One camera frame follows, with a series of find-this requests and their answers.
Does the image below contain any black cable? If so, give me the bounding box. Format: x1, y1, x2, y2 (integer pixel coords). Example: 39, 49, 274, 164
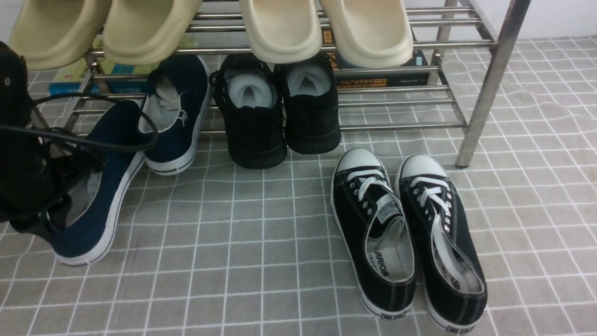
0, 92, 159, 154

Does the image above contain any cream slipper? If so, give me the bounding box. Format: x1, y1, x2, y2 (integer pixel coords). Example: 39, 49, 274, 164
239, 0, 322, 64
320, 0, 413, 69

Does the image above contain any blue green book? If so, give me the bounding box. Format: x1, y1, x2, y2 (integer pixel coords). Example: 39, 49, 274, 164
49, 57, 159, 95

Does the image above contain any black orange book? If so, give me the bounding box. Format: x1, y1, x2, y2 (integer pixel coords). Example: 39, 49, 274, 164
326, 50, 430, 89

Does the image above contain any navy slip-on shoe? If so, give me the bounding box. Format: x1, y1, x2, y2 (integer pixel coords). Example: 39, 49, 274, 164
141, 55, 213, 175
47, 100, 145, 266

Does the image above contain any black knit sneaker right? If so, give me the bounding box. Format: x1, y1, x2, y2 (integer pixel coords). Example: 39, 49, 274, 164
274, 52, 341, 154

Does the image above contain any black knit sneaker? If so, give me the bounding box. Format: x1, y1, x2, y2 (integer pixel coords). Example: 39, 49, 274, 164
274, 52, 341, 154
209, 53, 287, 170

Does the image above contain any metal shoe rack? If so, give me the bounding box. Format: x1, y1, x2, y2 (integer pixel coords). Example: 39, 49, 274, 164
56, 0, 531, 168

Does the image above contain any black canvas sneaker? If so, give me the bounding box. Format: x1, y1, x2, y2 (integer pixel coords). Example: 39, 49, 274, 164
394, 154, 488, 334
330, 147, 416, 320

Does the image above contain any black canvas sneaker left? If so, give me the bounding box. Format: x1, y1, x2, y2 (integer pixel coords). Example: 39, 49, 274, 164
330, 147, 416, 320

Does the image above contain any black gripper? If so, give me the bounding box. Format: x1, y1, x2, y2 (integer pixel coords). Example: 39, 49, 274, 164
0, 43, 106, 244

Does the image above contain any black knit sneaker left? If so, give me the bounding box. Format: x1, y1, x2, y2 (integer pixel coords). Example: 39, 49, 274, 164
209, 53, 287, 170

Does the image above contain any black canvas sneaker right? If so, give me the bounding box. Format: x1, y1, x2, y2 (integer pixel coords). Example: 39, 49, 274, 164
394, 154, 488, 334

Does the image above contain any beige slipper far left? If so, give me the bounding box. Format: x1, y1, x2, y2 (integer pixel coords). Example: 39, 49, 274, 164
8, 0, 112, 71

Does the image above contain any beige slipper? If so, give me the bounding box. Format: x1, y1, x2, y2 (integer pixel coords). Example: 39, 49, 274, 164
8, 0, 112, 71
102, 0, 202, 65

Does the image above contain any cream slipper right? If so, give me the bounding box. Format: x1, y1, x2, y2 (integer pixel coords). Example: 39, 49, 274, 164
320, 0, 413, 69

